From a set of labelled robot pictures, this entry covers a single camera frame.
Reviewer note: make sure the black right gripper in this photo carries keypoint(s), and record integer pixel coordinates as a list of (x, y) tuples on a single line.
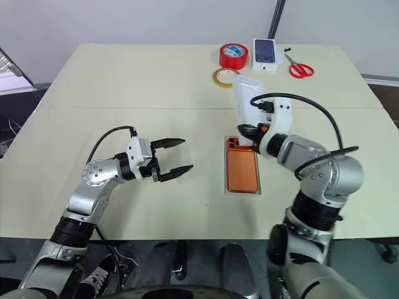
[(262, 132)]

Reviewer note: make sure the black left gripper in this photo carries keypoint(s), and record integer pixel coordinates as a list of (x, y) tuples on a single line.
[(155, 168)]

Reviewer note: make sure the orange smartphone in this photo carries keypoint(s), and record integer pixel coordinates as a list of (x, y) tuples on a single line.
[(241, 169)]

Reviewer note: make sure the white phone box lid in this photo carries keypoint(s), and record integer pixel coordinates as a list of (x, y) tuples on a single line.
[(246, 99)]

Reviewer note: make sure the white phone box base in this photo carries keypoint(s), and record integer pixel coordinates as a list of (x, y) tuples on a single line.
[(225, 187)]

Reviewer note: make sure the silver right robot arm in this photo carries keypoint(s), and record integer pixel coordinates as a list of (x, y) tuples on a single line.
[(343, 174)]

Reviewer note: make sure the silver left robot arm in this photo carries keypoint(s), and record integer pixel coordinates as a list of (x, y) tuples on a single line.
[(96, 174)]

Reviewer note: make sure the boxed blue smartphone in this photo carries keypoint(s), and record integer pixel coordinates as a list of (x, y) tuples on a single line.
[(265, 51)]

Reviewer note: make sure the yellow tape roll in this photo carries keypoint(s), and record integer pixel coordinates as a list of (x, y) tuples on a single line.
[(218, 79)]

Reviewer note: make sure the red tape roll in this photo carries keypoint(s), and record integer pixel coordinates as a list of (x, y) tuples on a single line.
[(232, 60)]

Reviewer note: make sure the black metal profile pole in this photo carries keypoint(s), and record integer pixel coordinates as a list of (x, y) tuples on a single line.
[(275, 17)]

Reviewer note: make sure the black sneaker with white laces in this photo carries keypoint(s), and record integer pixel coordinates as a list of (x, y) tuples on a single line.
[(98, 275)]

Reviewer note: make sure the black table caster wheel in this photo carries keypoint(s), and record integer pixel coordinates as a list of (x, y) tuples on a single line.
[(389, 256)]

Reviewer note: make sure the metal shelf rack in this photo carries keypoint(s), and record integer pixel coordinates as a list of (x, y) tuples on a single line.
[(11, 78)]

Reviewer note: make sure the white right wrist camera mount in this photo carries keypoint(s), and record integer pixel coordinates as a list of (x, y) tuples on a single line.
[(280, 123)]

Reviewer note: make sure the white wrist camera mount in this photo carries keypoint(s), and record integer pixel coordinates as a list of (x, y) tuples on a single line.
[(134, 152), (280, 123)]

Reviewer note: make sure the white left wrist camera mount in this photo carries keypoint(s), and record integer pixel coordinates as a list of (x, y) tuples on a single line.
[(134, 152)]

